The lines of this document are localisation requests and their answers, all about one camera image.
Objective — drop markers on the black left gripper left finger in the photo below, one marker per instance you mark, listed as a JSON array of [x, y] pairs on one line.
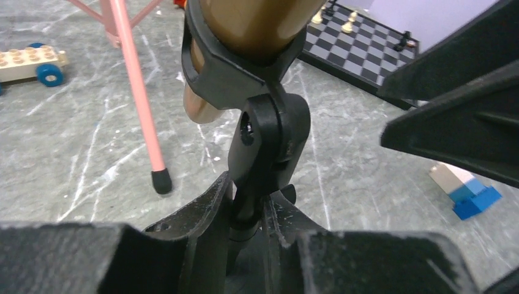
[[185, 252]]

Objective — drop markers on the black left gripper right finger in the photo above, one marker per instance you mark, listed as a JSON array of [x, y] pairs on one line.
[[302, 257]]

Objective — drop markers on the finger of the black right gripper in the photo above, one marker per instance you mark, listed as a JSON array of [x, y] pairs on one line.
[[486, 47], [474, 127]]

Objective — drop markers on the black microphone stand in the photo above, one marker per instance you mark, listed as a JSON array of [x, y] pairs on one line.
[[273, 127]]

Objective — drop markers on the gold microphone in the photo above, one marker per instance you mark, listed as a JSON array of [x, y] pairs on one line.
[[257, 30]]

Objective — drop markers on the blue white toy block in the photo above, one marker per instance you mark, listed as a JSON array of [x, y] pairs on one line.
[[469, 195]]

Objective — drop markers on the round chess token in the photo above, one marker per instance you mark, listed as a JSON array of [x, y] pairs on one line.
[[411, 44]]

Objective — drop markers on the black chess piece right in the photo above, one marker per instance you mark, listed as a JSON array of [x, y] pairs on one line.
[[403, 42]]

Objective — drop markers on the black chess piece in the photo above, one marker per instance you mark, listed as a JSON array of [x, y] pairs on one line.
[[403, 42], [330, 8]]

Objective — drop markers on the white chess piece right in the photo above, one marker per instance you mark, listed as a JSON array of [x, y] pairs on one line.
[[347, 27]]

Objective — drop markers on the white chess piece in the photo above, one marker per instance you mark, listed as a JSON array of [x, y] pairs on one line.
[[318, 18], [347, 27]]

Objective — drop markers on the black white chessboard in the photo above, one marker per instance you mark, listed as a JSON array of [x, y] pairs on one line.
[[363, 58]]

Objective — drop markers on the black chess piece rear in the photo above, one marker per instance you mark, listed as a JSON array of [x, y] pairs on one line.
[[330, 8]]

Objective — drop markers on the white chess piece left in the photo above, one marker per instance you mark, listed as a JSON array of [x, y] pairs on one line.
[[318, 18]]

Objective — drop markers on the pink music stand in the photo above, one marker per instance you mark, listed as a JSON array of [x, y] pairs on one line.
[[118, 27]]

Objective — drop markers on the beige blue toy car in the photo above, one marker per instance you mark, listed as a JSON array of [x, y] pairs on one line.
[[38, 61]]

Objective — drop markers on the red green toy train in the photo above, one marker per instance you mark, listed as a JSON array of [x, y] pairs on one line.
[[180, 3]]

